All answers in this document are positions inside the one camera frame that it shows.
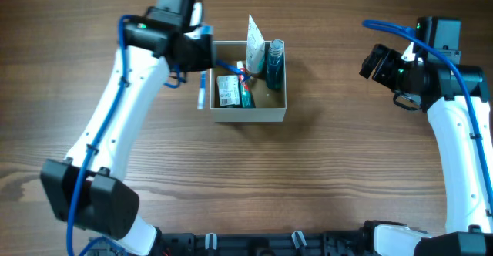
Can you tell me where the blue disposable razor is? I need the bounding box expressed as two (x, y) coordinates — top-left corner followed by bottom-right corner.
(215, 59), (251, 82)

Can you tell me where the blue Listerine mouthwash bottle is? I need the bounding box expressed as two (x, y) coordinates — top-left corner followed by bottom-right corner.
(266, 39), (284, 90)

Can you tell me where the blue white toothbrush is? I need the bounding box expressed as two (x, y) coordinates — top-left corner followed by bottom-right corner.
(197, 70), (207, 110)

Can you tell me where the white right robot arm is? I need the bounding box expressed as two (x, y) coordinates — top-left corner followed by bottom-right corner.
(355, 16), (492, 255)

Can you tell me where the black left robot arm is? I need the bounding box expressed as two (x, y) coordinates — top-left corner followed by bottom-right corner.
(40, 0), (215, 255)

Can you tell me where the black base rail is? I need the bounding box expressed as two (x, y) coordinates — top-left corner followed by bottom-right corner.
(86, 229), (371, 256)

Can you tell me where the Colgate toothpaste tube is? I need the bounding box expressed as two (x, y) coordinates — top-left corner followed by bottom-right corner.
(236, 61), (255, 108)

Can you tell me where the white cardboard box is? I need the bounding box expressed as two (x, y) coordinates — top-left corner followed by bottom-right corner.
(208, 41), (287, 123)

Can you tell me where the white green soap packet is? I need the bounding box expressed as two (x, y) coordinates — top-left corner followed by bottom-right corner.
(216, 75), (241, 107)

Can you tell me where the white lotion tube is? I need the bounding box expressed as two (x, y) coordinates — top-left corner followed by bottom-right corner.
(246, 15), (265, 76)

